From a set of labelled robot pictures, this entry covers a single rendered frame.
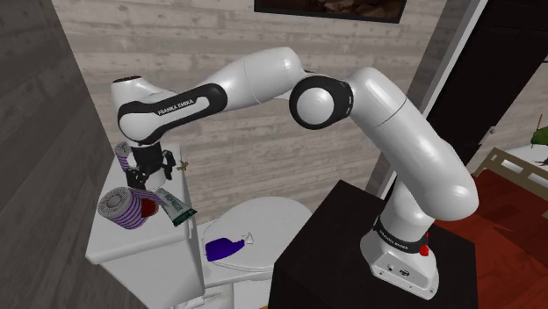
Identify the small red object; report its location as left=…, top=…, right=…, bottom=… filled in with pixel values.
left=141, top=198, right=160, bottom=218

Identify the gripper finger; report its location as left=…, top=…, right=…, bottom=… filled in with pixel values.
left=125, top=168, right=149, bottom=190
left=161, top=150, right=178, bottom=181

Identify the blue tube with white cap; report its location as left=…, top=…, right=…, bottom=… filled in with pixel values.
left=205, top=232, right=256, bottom=263

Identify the large purple striped paper roll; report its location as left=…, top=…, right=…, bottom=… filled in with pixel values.
left=97, top=186, right=161, bottom=230

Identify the dark framed wall picture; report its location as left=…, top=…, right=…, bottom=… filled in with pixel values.
left=253, top=0, right=407, bottom=25

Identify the green and white tube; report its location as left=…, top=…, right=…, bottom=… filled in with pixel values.
left=154, top=187, right=198, bottom=228

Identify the dark door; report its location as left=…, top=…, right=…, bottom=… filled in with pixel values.
left=425, top=0, right=548, bottom=166

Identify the green plant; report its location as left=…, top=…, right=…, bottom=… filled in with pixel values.
left=530, top=113, right=548, bottom=149

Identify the black robot stand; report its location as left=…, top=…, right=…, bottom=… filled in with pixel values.
left=267, top=179, right=480, bottom=309

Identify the white toilet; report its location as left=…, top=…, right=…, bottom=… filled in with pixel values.
left=84, top=143, right=314, bottom=309

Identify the small purple striped paper roll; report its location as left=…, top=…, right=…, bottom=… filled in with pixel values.
left=113, top=141, right=134, bottom=174

